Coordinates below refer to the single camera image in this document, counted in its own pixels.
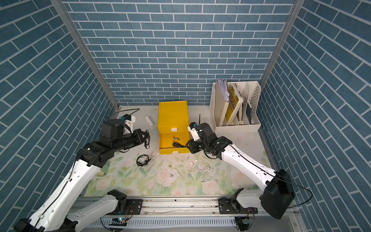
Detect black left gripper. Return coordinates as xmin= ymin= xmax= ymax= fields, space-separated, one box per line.
xmin=112 ymin=128 xmax=150 ymax=152

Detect yellow drawer cabinet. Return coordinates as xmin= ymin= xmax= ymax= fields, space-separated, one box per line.
xmin=157 ymin=101 xmax=190 ymax=155

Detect black earphones large coil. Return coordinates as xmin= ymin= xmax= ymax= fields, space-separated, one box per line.
xmin=144 ymin=130 xmax=150 ymax=149

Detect small black wired earphones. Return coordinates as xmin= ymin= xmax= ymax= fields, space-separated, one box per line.
xmin=172 ymin=136 xmax=186 ymax=148

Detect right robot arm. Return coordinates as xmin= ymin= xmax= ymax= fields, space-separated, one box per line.
xmin=186 ymin=122 xmax=314 ymax=219

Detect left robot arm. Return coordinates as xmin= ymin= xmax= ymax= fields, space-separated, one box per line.
xmin=14 ymin=119 xmax=150 ymax=232

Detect small white rectangular device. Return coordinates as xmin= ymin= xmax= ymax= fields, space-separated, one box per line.
xmin=145 ymin=116 xmax=154 ymax=128

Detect white perforated file organizer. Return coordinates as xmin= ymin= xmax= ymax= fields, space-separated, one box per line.
xmin=209 ymin=81 xmax=261 ymax=133

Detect yellow covered book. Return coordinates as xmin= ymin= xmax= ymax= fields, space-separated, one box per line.
xmin=225 ymin=83 xmax=243 ymax=125

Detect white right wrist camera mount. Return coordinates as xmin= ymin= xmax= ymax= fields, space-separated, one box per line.
xmin=187 ymin=122 xmax=200 ymax=142

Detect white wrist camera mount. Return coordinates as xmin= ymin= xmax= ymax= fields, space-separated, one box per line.
xmin=120 ymin=114 xmax=135 ymax=135
xmin=187 ymin=122 xmax=200 ymax=142

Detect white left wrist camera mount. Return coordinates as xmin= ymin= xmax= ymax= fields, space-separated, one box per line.
xmin=120 ymin=114 xmax=135 ymax=135

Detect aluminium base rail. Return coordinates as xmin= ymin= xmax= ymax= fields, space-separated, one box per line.
xmin=52 ymin=195 xmax=302 ymax=232

